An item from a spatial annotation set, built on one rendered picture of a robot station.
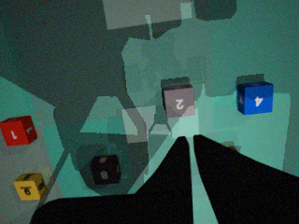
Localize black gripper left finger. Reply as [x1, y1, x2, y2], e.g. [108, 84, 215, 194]
[31, 136, 194, 224]

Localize blue block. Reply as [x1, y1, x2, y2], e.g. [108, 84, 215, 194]
[237, 81, 274, 115]

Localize red block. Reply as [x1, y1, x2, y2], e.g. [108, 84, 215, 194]
[0, 116, 37, 146]

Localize yellow block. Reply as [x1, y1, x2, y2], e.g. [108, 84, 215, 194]
[13, 173, 48, 201]

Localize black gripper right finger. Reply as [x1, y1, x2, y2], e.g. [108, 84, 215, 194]
[193, 134, 299, 224]

